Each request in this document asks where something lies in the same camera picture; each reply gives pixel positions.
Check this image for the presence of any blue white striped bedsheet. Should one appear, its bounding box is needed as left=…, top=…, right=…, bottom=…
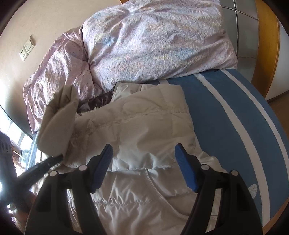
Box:
left=24, top=68, right=285, bottom=231

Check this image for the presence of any white wall power socket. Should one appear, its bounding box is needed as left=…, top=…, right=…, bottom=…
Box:
left=19, top=46, right=27, bottom=61

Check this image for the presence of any white light switch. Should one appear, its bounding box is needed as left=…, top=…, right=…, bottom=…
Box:
left=23, top=38, right=34, bottom=54

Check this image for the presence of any pink floral duvet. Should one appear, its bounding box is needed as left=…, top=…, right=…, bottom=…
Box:
left=23, top=1, right=238, bottom=132

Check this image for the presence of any window with frame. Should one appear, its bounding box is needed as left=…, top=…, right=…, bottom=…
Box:
left=1, top=107, right=32, bottom=176

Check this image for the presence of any beige puffer down jacket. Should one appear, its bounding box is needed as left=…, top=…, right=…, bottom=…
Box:
left=36, top=82, right=229, bottom=235

